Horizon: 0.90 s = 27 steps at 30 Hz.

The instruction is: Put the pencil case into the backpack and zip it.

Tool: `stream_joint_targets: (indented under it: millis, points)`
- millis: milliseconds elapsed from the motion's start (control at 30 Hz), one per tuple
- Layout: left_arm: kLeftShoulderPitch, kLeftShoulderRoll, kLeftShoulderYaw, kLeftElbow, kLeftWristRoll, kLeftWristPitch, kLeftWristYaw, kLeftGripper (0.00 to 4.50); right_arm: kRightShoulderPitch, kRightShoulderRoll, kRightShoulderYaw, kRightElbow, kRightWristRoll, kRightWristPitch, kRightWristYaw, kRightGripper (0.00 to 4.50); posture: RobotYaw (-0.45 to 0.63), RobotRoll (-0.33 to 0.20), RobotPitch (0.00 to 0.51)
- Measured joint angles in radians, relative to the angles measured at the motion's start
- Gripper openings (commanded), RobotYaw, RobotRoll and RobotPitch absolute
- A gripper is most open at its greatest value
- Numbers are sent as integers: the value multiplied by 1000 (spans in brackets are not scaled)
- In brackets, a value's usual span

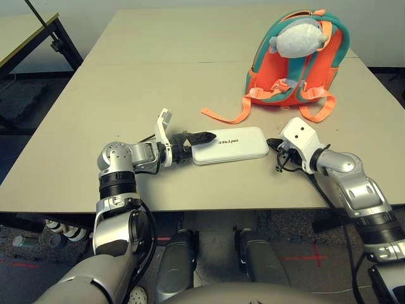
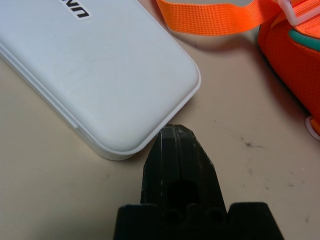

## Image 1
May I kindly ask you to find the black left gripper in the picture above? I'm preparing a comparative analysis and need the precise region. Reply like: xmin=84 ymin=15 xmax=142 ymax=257
xmin=164 ymin=130 xmax=217 ymax=165

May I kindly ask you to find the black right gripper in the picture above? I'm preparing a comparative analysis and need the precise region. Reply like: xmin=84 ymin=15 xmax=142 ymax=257
xmin=268 ymin=137 xmax=305 ymax=174

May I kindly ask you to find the white Unitree box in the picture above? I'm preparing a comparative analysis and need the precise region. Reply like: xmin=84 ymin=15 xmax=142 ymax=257
xmin=192 ymin=126 xmax=270 ymax=166

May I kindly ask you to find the orange teal backpack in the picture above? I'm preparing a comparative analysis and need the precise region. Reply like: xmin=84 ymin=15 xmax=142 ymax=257
xmin=201 ymin=8 xmax=351 ymax=124

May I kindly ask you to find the grey white plush seal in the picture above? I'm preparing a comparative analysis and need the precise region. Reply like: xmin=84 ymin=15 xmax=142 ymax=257
xmin=268 ymin=22 xmax=330 ymax=58

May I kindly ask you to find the grey robot right leg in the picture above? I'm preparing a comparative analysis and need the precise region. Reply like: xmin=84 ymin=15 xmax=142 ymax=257
xmin=235 ymin=226 xmax=292 ymax=288

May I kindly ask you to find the grey robot leg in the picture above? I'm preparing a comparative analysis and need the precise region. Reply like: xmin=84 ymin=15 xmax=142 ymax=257
xmin=235 ymin=226 xmax=292 ymax=288
xmin=156 ymin=227 xmax=196 ymax=295

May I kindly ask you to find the grey robot left leg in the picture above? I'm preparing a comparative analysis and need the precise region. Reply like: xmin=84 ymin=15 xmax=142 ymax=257
xmin=156 ymin=227 xmax=196 ymax=295

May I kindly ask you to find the grey robot torso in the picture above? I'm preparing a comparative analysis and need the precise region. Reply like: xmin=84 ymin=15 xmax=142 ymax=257
xmin=154 ymin=281 xmax=336 ymax=304

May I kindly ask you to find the striped black white object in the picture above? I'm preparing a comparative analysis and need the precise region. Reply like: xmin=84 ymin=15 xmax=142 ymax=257
xmin=47 ymin=220 xmax=88 ymax=243

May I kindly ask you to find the white perforated shoe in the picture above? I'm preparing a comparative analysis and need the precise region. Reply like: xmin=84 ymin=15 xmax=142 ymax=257
xmin=129 ymin=284 xmax=148 ymax=304

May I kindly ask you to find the dark foam floor mat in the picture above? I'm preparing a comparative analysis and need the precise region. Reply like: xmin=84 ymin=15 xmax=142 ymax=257
xmin=0 ymin=82 xmax=48 ymax=127

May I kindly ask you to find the grey can on floor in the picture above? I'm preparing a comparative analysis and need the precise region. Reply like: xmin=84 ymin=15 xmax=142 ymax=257
xmin=12 ymin=236 xmax=37 ymax=250

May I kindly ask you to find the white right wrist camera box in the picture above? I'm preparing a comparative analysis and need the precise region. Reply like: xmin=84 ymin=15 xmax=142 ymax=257
xmin=280 ymin=117 xmax=327 ymax=174

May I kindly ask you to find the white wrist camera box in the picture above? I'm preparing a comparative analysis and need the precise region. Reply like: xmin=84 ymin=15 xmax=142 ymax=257
xmin=280 ymin=117 xmax=327 ymax=174
xmin=154 ymin=108 xmax=173 ymax=167

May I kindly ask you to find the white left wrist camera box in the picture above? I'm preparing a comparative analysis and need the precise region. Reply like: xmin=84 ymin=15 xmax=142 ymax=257
xmin=154 ymin=108 xmax=173 ymax=167

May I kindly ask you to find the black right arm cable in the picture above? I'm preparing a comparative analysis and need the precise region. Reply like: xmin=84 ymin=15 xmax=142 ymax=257
xmin=275 ymin=144 xmax=368 ymax=304

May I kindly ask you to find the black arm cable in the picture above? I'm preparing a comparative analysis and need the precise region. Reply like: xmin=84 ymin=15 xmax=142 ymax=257
xmin=126 ymin=134 xmax=159 ymax=292
xmin=275 ymin=144 xmax=368 ymax=304

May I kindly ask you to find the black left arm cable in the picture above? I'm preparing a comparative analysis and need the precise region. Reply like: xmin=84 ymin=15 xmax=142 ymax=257
xmin=126 ymin=134 xmax=159 ymax=292

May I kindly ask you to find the black frame side table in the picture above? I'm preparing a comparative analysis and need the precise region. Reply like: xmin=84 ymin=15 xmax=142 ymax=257
xmin=0 ymin=12 xmax=85 ymax=136

